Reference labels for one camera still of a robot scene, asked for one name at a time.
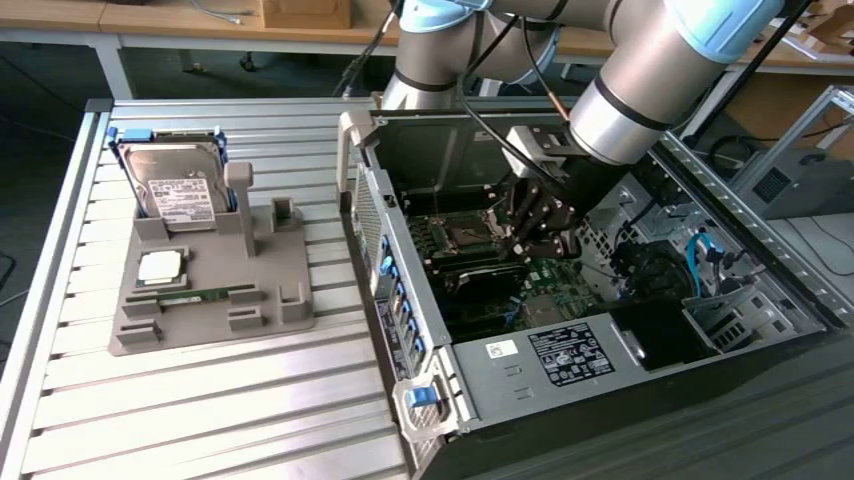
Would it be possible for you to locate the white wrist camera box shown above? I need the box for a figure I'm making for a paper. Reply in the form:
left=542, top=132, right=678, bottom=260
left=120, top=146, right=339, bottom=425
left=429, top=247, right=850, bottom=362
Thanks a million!
left=503, top=125, right=588, bottom=181

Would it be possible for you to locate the cluttered wooden desk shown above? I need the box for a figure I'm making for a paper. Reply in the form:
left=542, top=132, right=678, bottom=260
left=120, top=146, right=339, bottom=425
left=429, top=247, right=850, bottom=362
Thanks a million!
left=551, top=14, right=854, bottom=121

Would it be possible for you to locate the brown cardboard box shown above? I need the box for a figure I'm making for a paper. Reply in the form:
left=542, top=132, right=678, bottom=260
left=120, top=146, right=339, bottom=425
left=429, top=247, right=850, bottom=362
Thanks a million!
left=259, top=0, right=355, bottom=30

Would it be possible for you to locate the silver hard disk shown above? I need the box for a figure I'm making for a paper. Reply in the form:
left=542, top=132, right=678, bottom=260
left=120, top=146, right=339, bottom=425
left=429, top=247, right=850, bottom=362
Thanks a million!
left=124, top=143, right=223, bottom=234

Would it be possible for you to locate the blue disk caddy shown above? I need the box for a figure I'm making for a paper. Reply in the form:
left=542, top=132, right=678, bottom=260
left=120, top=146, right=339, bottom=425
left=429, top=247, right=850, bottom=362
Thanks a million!
left=105, top=127, right=240, bottom=217

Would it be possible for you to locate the grey computer tower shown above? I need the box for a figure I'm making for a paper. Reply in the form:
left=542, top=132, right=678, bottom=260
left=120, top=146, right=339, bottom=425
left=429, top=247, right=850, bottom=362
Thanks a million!
left=728, top=146, right=854, bottom=221

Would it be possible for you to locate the open black PC case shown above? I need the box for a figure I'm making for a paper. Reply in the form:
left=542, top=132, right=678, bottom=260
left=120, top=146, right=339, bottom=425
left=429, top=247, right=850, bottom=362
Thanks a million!
left=336, top=97, right=854, bottom=480

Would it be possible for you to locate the CPU socket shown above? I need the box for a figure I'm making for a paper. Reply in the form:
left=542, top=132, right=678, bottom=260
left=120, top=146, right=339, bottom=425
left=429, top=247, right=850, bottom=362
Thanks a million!
left=436, top=212, right=501, bottom=251

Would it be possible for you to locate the silver CPU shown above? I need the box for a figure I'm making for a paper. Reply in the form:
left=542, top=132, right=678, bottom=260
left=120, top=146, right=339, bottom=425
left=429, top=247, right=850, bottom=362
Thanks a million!
left=135, top=249, right=188, bottom=288

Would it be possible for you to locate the grey power supply unit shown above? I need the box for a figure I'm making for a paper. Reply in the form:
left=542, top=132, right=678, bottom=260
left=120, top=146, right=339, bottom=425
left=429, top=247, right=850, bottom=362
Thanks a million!
left=451, top=312, right=654, bottom=422

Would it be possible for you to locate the wooden desk with white frame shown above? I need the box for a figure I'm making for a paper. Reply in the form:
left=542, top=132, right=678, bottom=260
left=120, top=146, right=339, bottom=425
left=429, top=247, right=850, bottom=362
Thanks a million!
left=0, top=0, right=401, bottom=101

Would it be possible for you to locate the grey parts rack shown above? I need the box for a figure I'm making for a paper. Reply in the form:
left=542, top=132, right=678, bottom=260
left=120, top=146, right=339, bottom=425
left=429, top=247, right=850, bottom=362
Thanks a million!
left=108, top=160, right=317, bottom=357

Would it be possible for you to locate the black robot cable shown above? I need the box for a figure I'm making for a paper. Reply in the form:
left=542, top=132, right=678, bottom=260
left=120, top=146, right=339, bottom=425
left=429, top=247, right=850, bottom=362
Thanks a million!
left=332, top=0, right=575, bottom=176

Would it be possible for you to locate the graphics card with metal bracket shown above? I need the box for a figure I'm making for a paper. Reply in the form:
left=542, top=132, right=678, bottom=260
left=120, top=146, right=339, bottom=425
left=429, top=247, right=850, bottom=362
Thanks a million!
left=432, top=257, right=535, bottom=307

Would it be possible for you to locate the green RAM stick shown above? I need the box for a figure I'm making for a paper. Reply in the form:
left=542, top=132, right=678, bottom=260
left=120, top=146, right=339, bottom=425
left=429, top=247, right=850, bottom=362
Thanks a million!
left=124, top=282, right=257, bottom=306

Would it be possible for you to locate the green motherboard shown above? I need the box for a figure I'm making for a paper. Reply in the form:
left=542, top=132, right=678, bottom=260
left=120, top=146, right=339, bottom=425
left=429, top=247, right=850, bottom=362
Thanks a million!
left=404, top=209, right=606, bottom=342

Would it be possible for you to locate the blue wire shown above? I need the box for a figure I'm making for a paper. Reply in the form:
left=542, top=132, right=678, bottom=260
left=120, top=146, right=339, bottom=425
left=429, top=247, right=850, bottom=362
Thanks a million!
left=684, top=228, right=727, bottom=297

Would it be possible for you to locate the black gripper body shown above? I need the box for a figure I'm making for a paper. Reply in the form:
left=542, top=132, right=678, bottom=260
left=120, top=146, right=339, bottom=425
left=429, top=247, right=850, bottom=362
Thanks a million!
left=543, top=155, right=632, bottom=221

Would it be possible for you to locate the black RAM stick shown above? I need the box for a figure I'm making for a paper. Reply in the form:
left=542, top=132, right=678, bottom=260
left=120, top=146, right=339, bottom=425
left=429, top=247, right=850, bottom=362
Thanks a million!
left=431, top=251, right=508, bottom=274

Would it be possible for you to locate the blue case latch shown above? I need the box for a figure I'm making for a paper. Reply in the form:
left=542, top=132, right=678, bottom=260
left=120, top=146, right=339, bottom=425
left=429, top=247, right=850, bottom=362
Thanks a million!
left=404, top=387, right=439, bottom=411

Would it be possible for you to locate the black tripod pole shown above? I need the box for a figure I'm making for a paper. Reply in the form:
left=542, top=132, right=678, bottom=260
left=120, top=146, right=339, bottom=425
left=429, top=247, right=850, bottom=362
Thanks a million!
left=678, top=0, right=820, bottom=147

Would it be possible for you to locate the white cable on desk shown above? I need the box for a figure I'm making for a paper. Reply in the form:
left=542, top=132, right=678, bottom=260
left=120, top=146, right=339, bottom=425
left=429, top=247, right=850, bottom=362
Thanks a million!
left=185, top=0, right=259, bottom=24

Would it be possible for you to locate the metal disk bay cage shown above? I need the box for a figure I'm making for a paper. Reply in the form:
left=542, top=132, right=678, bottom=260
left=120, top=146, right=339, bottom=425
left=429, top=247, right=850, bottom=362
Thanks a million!
left=572, top=169, right=676, bottom=254

